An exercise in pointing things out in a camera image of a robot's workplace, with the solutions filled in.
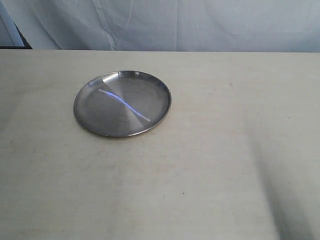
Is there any clear plastic strip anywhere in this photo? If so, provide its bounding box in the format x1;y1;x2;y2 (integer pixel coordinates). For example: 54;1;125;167
98;89;151;122

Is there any round silver metal plate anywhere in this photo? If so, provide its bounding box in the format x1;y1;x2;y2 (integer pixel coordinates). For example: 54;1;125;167
73;70;172;138

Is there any white backdrop curtain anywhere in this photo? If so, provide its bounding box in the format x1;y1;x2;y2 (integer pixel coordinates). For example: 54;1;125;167
1;0;320;53

